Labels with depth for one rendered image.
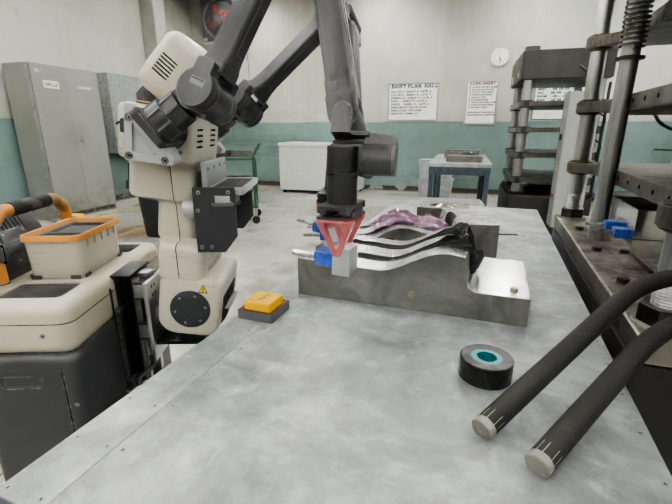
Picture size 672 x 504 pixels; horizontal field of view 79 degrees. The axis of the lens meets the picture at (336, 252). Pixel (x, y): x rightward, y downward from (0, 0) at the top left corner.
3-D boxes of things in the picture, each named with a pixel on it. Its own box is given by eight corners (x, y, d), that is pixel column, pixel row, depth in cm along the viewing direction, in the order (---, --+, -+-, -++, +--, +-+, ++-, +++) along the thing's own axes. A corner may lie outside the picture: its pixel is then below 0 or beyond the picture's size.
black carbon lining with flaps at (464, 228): (331, 261, 100) (330, 223, 97) (351, 244, 114) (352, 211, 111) (482, 279, 88) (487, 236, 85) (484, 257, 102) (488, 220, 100)
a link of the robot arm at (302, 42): (340, 16, 127) (326, -12, 118) (367, 33, 120) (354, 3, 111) (238, 120, 130) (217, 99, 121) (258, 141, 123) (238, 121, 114)
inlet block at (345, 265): (287, 267, 83) (287, 241, 81) (298, 260, 87) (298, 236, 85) (349, 277, 78) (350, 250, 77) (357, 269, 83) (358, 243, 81)
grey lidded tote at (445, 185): (415, 197, 740) (416, 178, 730) (419, 193, 778) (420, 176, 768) (450, 199, 720) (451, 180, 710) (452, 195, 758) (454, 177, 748)
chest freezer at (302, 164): (365, 190, 822) (366, 142, 795) (355, 196, 752) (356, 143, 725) (294, 187, 865) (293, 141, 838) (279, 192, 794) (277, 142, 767)
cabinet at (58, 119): (34, 219, 558) (1, 62, 502) (95, 206, 650) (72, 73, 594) (61, 221, 545) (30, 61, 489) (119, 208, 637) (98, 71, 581)
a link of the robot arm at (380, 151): (343, 119, 81) (333, 100, 72) (402, 120, 78) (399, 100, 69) (337, 179, 80) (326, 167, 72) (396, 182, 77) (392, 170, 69)
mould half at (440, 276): (298, 293, 98) (296, 239, 94) (336, 262, 122) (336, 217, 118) (526, 327, 81) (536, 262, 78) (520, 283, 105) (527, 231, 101)
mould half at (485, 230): (328, 257, 125) (328, 222, 122) (334, 236, 150) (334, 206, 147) (495, 260, 123) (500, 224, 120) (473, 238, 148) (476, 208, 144)
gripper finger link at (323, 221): (361, 252, 81) (362, 204, 79) (349, 262, 75) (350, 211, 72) (328, 248, 83) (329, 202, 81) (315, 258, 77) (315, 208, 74)
